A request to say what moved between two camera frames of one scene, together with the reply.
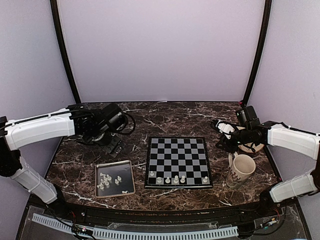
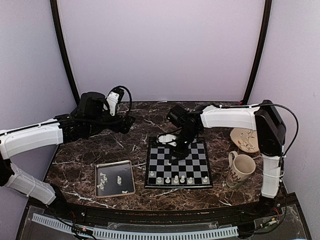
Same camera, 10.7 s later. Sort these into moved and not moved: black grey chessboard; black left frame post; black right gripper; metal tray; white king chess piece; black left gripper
Moved: black left gripper; black right gripper
Not moved: white king chess piece; black grey chessboard; metal tray; black left frame post
